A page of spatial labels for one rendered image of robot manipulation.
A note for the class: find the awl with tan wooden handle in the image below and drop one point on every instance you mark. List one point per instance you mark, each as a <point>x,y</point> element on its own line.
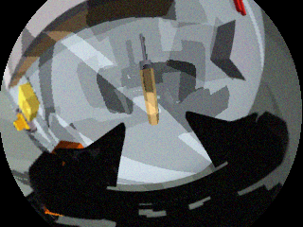
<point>147,79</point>

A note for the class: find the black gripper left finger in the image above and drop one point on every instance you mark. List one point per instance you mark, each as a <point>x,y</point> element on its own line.
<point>101,158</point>

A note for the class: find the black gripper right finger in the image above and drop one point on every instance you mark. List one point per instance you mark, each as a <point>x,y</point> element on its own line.
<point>217,136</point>

